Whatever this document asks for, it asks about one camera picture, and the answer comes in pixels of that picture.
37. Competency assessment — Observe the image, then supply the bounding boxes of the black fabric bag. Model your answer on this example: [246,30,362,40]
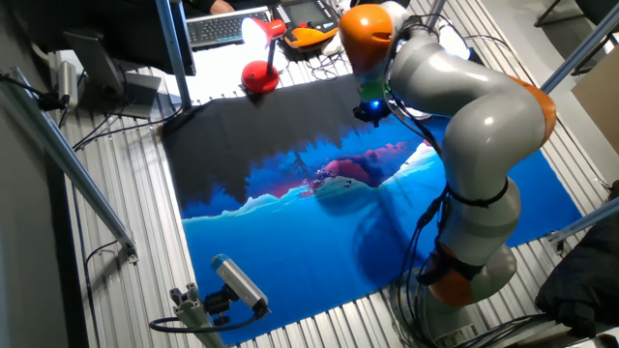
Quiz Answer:
[534,181,619,339]

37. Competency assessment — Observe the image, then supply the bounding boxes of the white plastic container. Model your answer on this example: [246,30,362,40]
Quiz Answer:
[436,19,471,61]

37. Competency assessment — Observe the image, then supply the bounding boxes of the black computer keyboard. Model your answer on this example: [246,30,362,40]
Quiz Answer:
[186,6,272,51]

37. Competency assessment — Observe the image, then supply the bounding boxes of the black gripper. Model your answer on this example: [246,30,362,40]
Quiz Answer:
[353,99,391,129]

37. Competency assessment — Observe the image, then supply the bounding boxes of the red desk lamp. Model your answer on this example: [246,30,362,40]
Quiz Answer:
[240,16,287,95]

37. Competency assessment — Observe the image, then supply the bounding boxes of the long diagonal aluminium beam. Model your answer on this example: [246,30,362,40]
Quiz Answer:
[0,66,140,265]

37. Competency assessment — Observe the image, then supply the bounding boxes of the grey monitor stand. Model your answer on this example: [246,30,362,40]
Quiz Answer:
[63,29,162,120]

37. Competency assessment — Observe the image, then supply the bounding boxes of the black looped camera cable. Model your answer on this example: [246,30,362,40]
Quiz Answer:
[148,302,272,334]

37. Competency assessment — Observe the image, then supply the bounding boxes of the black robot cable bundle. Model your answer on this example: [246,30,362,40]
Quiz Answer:
[394,181,454,348]

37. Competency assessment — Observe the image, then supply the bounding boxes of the brown cardboard panel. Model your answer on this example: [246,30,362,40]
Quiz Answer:
[570,45,619,156]

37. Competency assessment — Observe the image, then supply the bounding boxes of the aluminium frame beam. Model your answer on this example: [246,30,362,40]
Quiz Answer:
[545,197,619,245]
[540,2,619,94]

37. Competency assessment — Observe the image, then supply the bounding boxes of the black sleeved forearm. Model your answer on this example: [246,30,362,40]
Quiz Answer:
[183,0,217,15]

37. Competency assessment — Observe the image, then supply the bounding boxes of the blue upright frame post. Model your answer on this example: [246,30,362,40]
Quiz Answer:
[154,0,193,110]

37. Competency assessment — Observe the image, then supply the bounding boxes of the black camera ball mount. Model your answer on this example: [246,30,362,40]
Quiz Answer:
[202,284,239,326]

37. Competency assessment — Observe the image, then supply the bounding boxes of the grey orange teach pendant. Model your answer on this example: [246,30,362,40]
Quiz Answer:
[271,0,341,52]

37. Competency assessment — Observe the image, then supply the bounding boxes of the grey black round reel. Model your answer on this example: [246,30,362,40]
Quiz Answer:
[350,0,412,9]

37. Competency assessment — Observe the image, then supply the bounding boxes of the blue landscape print mat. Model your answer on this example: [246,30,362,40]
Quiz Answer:
[161,72,584,345]

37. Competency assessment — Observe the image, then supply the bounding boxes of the black computer monitor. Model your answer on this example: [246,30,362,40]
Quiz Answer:
[14,0,197,77]

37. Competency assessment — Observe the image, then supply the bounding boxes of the silver camera with blue end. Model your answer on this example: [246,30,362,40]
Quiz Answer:
[210,253,271,315]

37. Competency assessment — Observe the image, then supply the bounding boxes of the short aluminium profile stub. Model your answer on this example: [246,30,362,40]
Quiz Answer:
[168,283,226,348]

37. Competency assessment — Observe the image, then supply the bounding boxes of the silver camera on beam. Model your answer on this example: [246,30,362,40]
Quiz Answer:
[56,60,79,111]

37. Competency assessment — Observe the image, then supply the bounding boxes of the black cable with plug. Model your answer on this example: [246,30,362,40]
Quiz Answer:
[0,72,72,112]

